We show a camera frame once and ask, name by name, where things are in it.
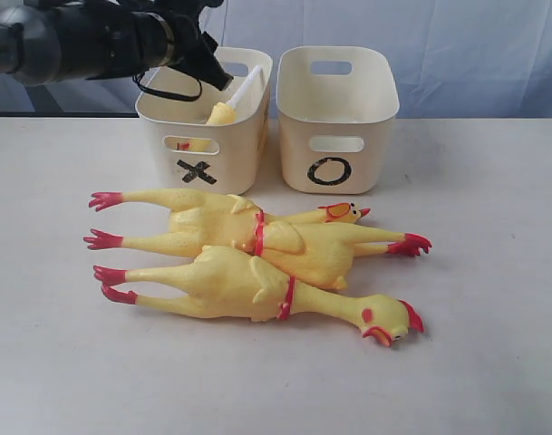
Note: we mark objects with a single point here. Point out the cream bin marked X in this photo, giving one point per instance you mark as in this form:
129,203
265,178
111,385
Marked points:
231,162

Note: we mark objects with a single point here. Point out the rubber chicken back with head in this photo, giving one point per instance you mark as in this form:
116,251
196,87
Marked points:
198,218

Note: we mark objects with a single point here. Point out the cream bin marked O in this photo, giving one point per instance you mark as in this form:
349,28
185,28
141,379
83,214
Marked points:
336,107

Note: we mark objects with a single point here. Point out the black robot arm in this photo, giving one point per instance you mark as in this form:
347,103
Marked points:
55,41

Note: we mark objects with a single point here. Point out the blue backdrop cloth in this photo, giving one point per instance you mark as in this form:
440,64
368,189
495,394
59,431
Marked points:
450,59

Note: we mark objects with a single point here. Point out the headless rubber chicken feet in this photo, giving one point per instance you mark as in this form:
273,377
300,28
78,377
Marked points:
322,254

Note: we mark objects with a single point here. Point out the rubber chicken with head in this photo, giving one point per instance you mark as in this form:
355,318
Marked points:
223,282
198,218

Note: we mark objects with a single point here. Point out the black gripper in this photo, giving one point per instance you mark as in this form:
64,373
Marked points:
193,48

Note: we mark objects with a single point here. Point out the headless chicken with white tube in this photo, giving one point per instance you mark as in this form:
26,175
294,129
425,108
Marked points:
223,113

